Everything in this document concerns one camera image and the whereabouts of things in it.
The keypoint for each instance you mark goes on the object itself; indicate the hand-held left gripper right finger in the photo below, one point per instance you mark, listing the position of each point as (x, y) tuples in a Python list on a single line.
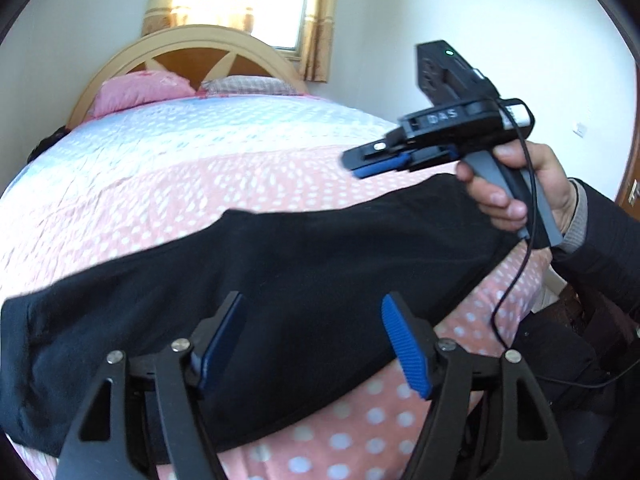
[(406, 347)]

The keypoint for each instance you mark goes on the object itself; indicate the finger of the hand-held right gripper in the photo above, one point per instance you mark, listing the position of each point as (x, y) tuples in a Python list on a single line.
[(382, 166), (372, 152)]

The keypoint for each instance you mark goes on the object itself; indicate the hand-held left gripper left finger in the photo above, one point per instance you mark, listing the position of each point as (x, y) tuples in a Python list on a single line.
[(220, 347)]

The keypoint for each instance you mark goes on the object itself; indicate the black pants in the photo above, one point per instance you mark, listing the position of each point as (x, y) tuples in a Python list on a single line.
[(300, 265)]

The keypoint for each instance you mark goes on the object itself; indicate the person's right forearm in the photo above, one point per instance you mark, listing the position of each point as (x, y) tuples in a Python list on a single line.
[(607, 245)]

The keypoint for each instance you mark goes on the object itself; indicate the person's right hand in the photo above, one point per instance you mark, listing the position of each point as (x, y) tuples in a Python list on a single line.
[(550, 172)]

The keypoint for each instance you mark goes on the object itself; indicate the striped pillow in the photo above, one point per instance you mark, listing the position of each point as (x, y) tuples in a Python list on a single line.
[(250, 85)]

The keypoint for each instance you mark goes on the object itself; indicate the person's legs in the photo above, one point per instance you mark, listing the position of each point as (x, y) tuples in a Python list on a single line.
[(575, 360)]

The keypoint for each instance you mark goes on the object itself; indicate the pink blue dotted blanket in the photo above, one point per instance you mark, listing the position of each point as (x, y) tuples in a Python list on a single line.
[(200, 170)]

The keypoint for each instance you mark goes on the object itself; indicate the window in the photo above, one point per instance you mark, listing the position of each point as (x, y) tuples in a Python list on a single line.
[(280, 5)]

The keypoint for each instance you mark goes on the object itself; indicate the wooden door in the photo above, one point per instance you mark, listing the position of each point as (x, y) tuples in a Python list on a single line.
[(631, 160)]

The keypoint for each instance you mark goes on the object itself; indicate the wooden arched headboard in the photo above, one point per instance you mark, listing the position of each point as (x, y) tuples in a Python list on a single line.
[(180, 36)]

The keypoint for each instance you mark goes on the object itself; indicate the pink pillow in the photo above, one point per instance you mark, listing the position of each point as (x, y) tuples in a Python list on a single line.
[(140, 91)]

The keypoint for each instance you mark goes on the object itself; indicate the dark cloth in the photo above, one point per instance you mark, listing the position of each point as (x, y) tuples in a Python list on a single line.
[(47, 144)]

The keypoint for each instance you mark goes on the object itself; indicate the white wall socket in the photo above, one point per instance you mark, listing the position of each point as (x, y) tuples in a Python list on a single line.
[(580, 129)]

